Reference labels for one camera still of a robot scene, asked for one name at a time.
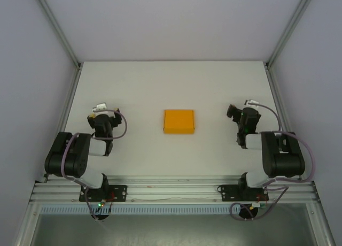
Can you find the yellow cardboard box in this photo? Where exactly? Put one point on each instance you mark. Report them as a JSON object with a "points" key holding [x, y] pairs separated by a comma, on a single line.
{"points": [[179, 121]]}

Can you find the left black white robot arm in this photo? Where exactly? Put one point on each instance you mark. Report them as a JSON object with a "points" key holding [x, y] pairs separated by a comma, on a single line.
{"points": [[69, 160]]}

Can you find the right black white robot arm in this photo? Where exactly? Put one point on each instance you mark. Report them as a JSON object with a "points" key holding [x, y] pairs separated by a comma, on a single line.
{"points": [[283, 160]]}

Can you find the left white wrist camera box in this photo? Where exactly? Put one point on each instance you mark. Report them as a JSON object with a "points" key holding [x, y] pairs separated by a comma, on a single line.
{"points": [[99, 106]]}

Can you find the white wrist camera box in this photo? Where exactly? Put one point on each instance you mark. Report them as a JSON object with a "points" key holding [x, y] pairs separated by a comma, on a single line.
{"points": [[99, 106], [252, 101]]}

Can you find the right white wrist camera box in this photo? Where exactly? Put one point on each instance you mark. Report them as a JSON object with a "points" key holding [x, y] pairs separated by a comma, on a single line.
{"points": [[252, 101]]}

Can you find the aluminium table side rail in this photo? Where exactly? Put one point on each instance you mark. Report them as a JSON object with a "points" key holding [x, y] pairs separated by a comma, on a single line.
{"points": [[278, 101], [70, 101]]}

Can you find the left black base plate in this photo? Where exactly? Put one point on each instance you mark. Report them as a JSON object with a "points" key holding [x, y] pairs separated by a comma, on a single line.
{"points": [[119, 192]]}

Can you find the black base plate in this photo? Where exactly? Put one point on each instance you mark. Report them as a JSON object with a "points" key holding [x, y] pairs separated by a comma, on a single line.
{"points": [[229, 192], [119, 192]]}

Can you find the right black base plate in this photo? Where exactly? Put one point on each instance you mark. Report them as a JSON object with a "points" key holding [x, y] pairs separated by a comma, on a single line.
{"points": [[229, 192]]}

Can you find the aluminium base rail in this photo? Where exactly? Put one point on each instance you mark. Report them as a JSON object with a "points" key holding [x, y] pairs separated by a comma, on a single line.
{"points": [[173, 188]]}

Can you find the aluminium frame post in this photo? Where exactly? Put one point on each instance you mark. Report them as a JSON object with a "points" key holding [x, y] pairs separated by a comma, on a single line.
{"points": [[57, 26], [290, 26]]}

